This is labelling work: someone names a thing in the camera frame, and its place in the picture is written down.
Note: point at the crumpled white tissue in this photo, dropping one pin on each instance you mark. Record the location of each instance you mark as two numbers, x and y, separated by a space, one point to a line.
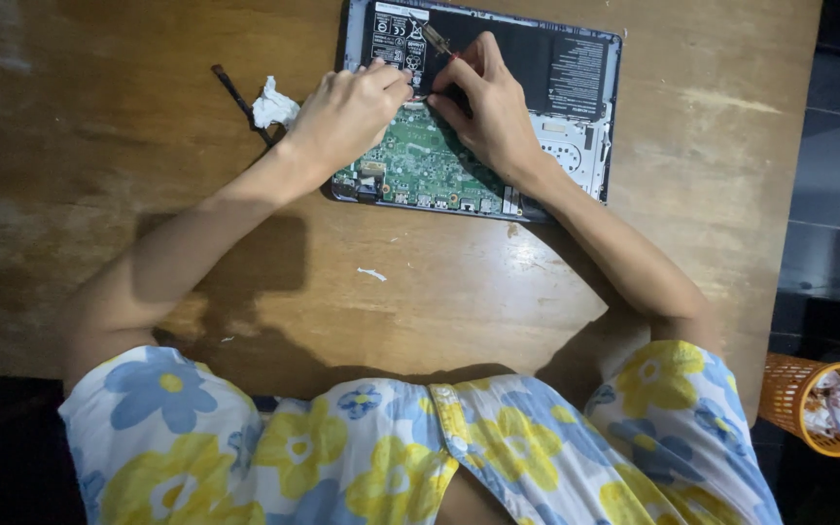
273 108

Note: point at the black laptop battery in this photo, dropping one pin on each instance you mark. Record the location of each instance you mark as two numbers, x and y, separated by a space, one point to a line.
529 55

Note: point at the small screwdriver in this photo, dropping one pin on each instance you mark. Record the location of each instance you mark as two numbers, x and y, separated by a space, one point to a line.
434 36

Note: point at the small white paper scrap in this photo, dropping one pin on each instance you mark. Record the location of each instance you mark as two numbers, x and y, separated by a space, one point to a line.
372 273

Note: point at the green laptop motherboard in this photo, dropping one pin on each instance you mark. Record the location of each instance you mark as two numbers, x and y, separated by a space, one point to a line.
420 164

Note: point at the floral blue yellow shirt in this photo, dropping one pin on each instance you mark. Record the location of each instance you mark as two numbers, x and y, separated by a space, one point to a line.
362 452

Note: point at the person's left hand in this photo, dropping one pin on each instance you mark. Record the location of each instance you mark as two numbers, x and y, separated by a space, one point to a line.
340 120

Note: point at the person's right hand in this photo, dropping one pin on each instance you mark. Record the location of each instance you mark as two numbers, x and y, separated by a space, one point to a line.
496 120

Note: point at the black thin pry tool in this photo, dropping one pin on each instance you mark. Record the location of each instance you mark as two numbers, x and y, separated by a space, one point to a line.
238 98

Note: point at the person's left fingers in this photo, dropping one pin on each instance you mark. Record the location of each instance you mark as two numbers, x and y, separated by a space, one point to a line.
389 79

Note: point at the orange plastic waste basket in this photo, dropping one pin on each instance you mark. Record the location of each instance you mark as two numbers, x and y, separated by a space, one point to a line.
784 397

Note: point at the opened silver laptop base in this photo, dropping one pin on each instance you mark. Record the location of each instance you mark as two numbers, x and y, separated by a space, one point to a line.
573 149

